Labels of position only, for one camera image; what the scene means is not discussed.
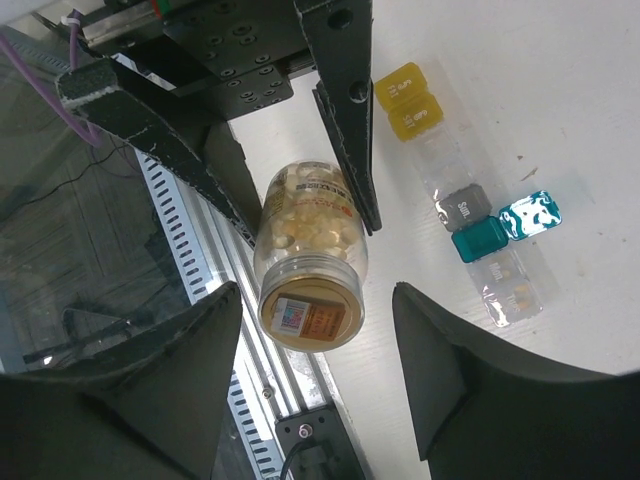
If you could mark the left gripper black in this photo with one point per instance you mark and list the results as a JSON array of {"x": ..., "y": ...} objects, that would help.
[{"x": 237, "y": 57}]

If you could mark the clear bottle yellow capsules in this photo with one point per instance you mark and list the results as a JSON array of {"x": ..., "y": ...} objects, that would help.
[{"x": 311, "y": 259}]

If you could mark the grey slotted cable duct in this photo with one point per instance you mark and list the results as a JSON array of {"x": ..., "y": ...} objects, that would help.
[{"x": 208, "y": 253}]

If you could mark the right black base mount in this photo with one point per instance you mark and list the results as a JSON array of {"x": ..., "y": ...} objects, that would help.
[{"x": 316, "y": 445}]

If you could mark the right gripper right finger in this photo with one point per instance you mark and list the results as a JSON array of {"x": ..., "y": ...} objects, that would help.
[{"x": 483, "y": 408}]

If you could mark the weekly pill organizer box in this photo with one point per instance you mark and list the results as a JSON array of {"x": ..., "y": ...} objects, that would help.
[{"x": 482, "y": 235}]

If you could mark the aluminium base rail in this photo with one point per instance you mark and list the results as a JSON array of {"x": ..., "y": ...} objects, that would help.
[{"x": 303, "y": 378}]

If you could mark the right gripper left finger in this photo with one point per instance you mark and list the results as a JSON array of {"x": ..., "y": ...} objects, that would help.
[{"x": 148, "y": 408}]

